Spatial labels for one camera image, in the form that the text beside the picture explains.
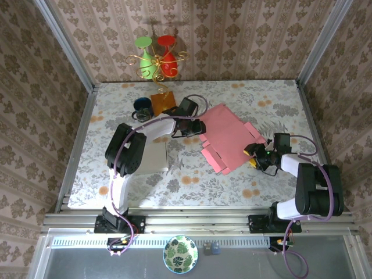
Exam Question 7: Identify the pink paper box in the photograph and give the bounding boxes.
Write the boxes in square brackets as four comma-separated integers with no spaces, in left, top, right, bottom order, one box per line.
[199,103,267,175]

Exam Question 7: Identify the white paper box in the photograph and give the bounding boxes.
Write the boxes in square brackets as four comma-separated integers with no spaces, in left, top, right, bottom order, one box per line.
[130,142,170,176]

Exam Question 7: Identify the dark blue cup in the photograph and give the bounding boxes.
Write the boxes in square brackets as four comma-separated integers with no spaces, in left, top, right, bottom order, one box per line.
[133,97,153,113]

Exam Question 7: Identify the clear stemmed glass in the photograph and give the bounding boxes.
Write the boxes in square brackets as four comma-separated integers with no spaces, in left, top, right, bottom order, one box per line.
[132,108,154,122]

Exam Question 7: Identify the red wine glass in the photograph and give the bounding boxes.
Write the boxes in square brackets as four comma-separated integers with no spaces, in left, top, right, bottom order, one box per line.
[157,34,178,78]

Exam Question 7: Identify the green wine glass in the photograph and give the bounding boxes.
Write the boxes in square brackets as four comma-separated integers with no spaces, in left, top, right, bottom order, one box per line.
[134,36,159,80]

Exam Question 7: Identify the black right power connector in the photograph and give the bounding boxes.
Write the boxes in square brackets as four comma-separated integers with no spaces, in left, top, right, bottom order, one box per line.
[269,237,293,253]

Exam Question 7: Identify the black power connector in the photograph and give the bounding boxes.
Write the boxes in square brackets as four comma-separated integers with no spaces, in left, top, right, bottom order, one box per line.
[269,237,293,253]
[106,237,132,253]

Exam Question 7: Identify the green leaf pattern bowl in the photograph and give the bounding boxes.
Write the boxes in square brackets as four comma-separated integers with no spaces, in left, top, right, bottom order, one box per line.
[162,235,199,274]

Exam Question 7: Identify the black left power connector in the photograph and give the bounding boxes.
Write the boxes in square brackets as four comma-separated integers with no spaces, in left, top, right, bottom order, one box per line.
[106,237,132,253]

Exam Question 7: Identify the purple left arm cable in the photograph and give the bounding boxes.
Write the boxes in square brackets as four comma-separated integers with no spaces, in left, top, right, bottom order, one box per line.
[109,94,209,256]

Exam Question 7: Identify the gold wire glass rack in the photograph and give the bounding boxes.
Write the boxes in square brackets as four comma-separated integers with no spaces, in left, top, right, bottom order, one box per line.
[124,51,189,117]

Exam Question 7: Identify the aluminium table side rail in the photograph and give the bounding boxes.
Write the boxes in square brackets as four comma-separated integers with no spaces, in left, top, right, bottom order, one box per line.
[54,84,99,214]
[295,80,351,212]

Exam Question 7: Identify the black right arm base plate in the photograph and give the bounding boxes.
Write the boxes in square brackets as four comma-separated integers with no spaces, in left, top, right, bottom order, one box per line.
[248,214,302,234]

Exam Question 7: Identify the long aluminium mounting rail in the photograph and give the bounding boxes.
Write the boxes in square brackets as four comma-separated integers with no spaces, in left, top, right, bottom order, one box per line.
[40,206,359,235]

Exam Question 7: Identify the aluminium frame post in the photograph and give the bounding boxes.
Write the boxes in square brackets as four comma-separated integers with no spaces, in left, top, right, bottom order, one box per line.
[295,0,355,88]
[32,0,97,94]

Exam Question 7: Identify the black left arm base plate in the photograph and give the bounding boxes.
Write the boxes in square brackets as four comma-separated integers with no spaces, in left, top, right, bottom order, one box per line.
[94,214,146,235]

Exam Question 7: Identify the white perforated cable tray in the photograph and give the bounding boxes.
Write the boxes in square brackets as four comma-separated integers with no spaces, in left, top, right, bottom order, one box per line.
[51,235,273,248]

